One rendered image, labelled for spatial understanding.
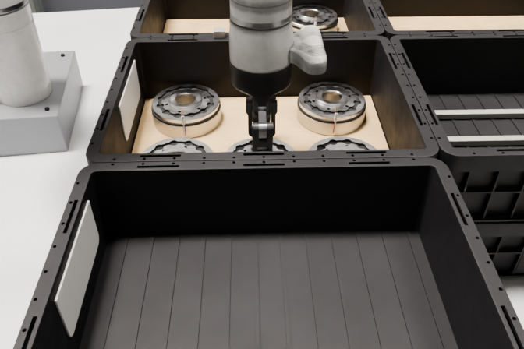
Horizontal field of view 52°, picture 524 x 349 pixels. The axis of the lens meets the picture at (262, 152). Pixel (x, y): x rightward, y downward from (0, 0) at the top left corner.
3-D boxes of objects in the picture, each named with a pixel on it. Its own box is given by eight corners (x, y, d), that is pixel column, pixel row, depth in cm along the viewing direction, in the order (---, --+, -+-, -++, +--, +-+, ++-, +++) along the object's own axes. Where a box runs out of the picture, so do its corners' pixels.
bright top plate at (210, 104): (148, 125, 77) (147, 121, 76) (156, 87, 85) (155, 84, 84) (218, 122, 77) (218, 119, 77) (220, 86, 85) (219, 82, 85)
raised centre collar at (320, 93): (316, 108, 79) (316, 104, 79) (314, 90, 83) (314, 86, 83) (349, 108, 79) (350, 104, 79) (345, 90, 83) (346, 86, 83)
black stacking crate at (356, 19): (139, 103, 90) (129, 40, 82) (161, 25, 113) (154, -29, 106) (375, 99, 90) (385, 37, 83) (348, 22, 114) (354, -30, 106)
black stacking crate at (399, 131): (103, 236, 66) (84, 165, 59) (139, 103, 89) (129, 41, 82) (422, 230, 67) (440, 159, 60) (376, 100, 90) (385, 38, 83)
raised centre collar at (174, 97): (168, 111, 79) (167, 107, 78) (171, 93, 82) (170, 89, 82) (201, 110, 79) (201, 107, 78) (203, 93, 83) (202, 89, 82)
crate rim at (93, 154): (86, 178, 60) (81, 162, 59) (129, 51, 83) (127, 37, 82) (439, 172, 61) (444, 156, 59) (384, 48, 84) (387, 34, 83)
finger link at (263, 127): (251, 98, 64) (252, 110, 66) (252, 129, 62) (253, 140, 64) (271, 97, 64) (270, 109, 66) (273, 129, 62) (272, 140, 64)
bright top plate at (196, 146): (129, 188, 66) (129, 185, 66) (146, 139, 74) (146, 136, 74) (210, 191, 66) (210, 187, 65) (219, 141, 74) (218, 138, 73)
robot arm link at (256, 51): (328, 75, 60) (332, 25, 57) (228, 77, 60) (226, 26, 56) (319, 39, 68) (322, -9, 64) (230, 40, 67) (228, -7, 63)
